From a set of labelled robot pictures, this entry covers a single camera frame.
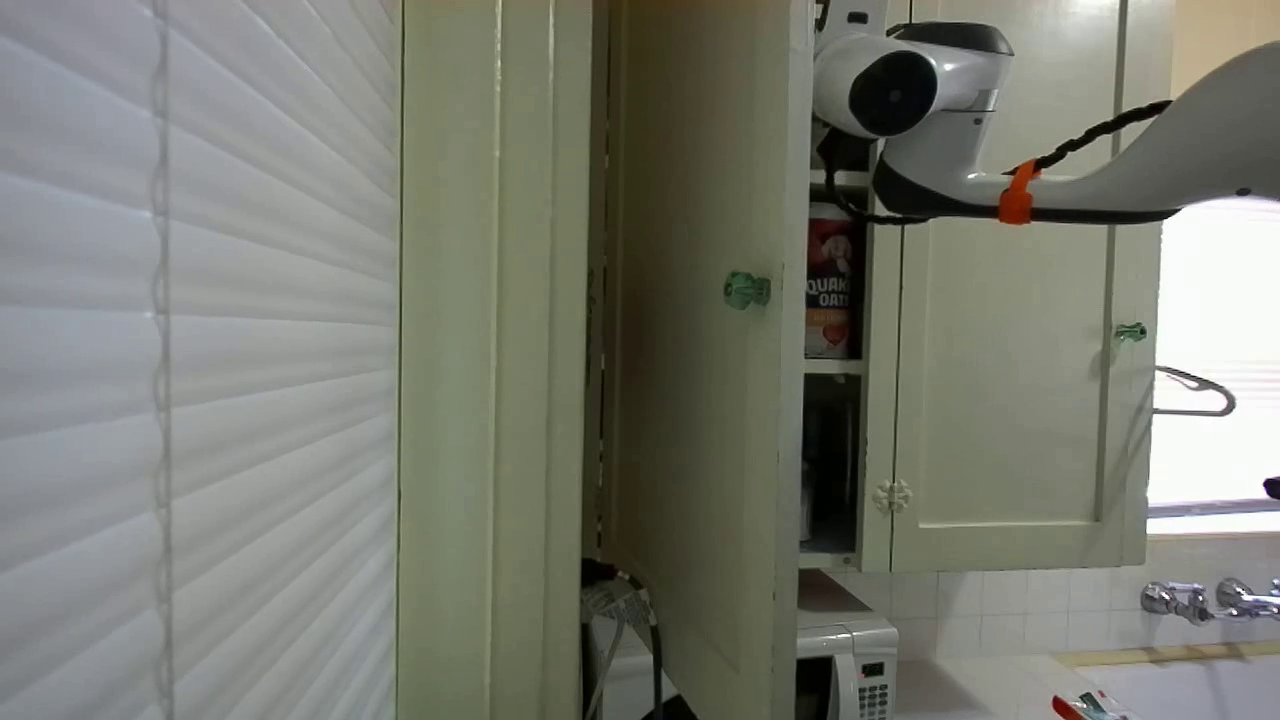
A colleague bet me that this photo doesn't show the white window blind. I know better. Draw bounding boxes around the white window blind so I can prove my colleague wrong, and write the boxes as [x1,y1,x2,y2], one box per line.
[0,0,402,720]

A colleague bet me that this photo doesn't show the window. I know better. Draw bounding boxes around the window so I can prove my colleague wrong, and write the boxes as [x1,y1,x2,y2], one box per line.
[1147,198,1280,513]

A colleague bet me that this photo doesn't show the chrome wall tap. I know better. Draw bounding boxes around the chrome wall tap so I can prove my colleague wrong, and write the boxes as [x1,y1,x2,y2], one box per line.
[1140,577,1280,627]

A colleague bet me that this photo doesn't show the round oats canister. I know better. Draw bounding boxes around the round oats canister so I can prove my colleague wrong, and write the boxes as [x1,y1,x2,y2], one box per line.
[804,202,864,360]

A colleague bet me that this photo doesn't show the red packet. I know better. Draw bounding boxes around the red packet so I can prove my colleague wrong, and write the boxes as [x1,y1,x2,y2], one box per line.
[1051,689,1132,720]

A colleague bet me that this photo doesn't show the white microwave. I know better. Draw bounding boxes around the white microwave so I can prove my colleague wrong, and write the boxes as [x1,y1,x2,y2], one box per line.
[796,614,900,720]

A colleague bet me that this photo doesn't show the white sink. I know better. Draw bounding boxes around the white sink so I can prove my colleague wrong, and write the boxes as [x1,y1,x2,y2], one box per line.
[1072,655,1280,720]

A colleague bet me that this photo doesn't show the cream wall cupboard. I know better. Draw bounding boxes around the cream wall cupboard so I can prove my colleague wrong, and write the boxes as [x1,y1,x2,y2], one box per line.
[598,0,1167,720]

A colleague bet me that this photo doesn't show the cream cupboard door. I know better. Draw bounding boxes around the cream cupboard door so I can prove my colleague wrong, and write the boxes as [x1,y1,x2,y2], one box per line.
[889,0,1153,573]
[604,0,814,720]

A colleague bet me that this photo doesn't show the grey clothes hanger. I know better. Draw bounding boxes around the grey clothes hanger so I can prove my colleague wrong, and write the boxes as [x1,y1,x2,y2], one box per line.
[1152,365,1238,419]

